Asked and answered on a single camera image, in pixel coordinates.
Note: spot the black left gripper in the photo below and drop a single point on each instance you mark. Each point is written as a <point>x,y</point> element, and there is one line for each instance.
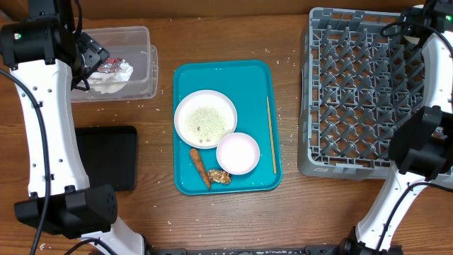
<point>95,54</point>

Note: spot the red snack wrapper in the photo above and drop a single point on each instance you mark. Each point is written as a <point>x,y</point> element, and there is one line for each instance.
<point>110,65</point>

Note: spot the white napkin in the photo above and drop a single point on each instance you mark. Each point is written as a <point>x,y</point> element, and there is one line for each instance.
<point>112,82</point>

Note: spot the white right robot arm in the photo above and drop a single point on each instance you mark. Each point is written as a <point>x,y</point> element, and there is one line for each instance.
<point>421,149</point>

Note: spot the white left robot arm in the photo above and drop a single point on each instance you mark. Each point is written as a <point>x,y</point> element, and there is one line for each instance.
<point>46,56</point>

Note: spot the clear plastic bin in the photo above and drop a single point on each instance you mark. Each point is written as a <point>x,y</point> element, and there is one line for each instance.
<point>133,45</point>

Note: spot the black tray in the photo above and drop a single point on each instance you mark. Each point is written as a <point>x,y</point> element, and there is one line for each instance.
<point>109,155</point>

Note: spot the large white plate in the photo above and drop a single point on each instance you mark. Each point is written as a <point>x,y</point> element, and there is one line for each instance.
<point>203,118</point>

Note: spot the orange carrot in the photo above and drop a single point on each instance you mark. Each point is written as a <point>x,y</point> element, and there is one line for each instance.
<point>197,161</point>

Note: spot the teal plastic tray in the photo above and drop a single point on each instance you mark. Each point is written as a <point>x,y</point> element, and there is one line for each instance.
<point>246,84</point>

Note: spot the small pink plate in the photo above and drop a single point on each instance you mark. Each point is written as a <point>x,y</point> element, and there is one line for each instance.
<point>238,153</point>

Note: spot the brown food scrap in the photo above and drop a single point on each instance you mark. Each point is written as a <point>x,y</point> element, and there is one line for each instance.
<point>219,176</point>

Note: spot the wooden chopstick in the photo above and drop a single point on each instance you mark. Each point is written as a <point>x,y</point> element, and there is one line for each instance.
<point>271,136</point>

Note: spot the grey dish rack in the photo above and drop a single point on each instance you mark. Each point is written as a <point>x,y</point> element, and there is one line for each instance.
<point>364,74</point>

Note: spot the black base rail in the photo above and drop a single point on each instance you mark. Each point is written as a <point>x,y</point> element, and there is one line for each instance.
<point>326,249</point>

